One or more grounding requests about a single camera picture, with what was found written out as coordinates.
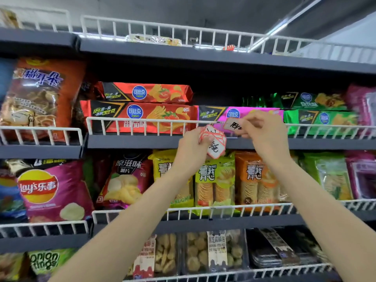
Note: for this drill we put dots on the clear puff snack tub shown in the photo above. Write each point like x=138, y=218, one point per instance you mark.
x=196, y=252
x=164, y=255

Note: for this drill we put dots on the green white-print snack bag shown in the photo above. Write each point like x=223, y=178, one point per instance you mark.
x=50, y=261

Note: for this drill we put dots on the yellow-green cracker pack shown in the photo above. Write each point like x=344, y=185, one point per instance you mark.
x=217, y=182

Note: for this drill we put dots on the clear plastic label holder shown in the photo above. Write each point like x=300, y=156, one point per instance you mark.
x=223, y=212

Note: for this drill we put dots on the person's left forearm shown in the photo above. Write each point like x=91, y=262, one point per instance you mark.
x=123, y=232

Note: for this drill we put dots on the clear yellow biscuit pack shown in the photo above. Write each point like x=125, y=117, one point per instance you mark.
x=152, y=40
x=10, y=19

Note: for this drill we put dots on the brown snack bag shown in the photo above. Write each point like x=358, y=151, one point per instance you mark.
x=11, y=265

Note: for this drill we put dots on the light blue chip bag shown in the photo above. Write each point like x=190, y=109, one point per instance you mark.
x=10, y=196

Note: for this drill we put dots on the person's right hand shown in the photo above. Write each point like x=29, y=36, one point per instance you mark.
x=270, y=138

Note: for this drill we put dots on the person's left hand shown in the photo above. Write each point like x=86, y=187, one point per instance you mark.
x=189, y=155

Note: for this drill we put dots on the slanted ceiling strip light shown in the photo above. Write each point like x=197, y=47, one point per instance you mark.
x=277, y=26

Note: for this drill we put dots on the green foil pack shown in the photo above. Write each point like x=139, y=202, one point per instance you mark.
x=255, y=102

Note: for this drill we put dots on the black gold chip bag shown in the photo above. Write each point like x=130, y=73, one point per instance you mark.
x=35, y=163

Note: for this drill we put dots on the single red-bordered white label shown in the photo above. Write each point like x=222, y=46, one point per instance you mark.
x=233, y=125

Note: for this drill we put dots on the magenta long chip pack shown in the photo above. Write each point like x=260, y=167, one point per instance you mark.
x=211, y=113

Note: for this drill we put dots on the purple clear cracker pack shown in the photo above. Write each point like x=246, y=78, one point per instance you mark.
x=362, y=176

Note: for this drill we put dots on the small red white object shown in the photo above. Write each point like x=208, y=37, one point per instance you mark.
x=229, y=48

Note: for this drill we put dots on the purple clear snack pack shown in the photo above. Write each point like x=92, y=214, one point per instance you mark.
x=361, y=105

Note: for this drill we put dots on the dark magenta chip bag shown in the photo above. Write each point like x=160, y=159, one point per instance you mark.
x=126, y=179

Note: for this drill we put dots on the green chip bag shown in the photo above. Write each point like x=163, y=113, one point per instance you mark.
x=89, y=179

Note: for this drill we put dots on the orange clear snack bag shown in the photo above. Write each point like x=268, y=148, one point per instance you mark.
x=44, y=93

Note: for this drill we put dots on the green long chip pack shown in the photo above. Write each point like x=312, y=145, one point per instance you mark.
x=323, y=117
x=308, y=99

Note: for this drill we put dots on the red long chip pack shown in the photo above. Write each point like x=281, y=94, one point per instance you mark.
x=147, y=92
x=141, y=110

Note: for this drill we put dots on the person's right forearm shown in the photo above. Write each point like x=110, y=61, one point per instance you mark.
x=329, y=220

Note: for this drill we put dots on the orange cracker pack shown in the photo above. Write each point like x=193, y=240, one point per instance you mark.
x=252, y=179

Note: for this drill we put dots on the yellow cracker pack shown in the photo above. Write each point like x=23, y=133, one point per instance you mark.
x=158, y=168

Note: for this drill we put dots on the stack of red-bordered price tags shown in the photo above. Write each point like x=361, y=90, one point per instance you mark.
x=216, y=149

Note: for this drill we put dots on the dark plastic snack tray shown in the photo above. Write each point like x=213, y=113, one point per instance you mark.
x=311, y=246
x=264, y=252

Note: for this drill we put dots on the green clear cracker pack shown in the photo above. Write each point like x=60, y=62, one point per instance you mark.
x=332, y=176

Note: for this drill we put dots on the dark grey metal shelf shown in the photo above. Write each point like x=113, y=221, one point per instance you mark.
x=176, y=142

